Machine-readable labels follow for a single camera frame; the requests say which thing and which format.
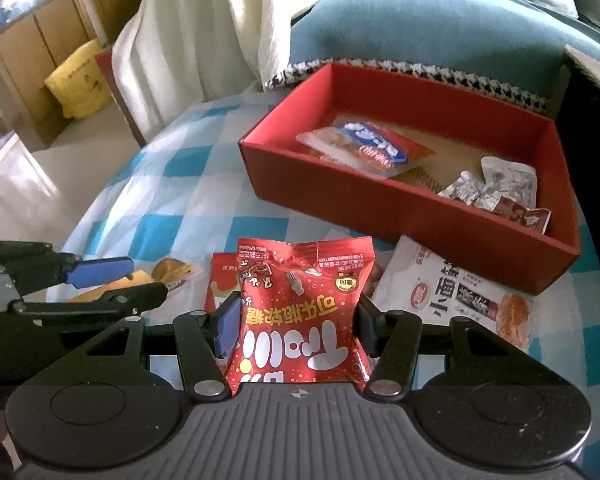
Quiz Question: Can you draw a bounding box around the blue white snack packet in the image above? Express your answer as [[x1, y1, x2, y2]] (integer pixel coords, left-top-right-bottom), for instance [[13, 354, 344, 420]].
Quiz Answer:
[[296, 122, 437, 179]]

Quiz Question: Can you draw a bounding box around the red gummy candy bag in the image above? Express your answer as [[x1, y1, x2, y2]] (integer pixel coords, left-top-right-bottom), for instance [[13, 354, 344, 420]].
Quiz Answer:
[[226, 236, 375, 391]]

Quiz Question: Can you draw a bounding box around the red crown snack packet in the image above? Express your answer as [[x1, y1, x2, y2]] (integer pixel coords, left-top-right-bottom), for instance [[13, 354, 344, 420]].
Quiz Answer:
[[204, 252, 239, 312]]

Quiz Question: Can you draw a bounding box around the silver crumpled snack wrapper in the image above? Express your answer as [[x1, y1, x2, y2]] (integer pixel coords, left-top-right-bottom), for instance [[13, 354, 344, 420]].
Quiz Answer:
[[438, 170, 501, 211]]

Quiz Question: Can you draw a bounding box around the white fluffy blanket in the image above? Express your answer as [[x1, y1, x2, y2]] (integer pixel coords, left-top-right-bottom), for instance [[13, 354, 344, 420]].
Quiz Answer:
[[112, 0, 320, 140]]

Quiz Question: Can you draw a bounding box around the white spicy strip bag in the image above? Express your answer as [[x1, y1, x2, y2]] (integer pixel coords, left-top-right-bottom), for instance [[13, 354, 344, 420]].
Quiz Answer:
[[372, 236, 532, 351]]

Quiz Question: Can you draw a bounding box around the white round jelly cup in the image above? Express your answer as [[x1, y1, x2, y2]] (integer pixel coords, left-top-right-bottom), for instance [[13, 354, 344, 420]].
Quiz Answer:
[[480, 156, 538, 209]]

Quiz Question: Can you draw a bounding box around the yellow orange snack packet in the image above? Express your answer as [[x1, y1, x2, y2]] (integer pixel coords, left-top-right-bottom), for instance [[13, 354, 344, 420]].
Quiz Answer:
[[70, 257, 204, 308]]

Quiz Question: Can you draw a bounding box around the wooden cabinet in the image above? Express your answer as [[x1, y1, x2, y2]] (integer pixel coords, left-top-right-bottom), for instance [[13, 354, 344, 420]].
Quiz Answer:
[[0, 0, 146, 149]]

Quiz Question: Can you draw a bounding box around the teal sofa cushion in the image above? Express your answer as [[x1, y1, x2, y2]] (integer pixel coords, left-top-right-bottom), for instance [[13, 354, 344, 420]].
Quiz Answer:
[[264, 0, 600, 113]]

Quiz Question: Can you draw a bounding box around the brown small snack packet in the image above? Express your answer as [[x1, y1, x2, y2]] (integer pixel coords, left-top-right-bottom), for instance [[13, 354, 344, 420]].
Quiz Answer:
[[492, 196, 552, 234]]

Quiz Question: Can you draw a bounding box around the blue white checkered tablecloth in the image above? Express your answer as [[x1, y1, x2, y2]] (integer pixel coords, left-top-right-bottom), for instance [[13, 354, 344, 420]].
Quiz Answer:
[[65, 92, 600, 479]]

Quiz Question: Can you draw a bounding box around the red cardboard box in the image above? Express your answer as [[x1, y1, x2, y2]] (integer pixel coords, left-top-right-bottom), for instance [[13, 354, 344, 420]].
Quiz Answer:
[[239, 64, 581, 295]]

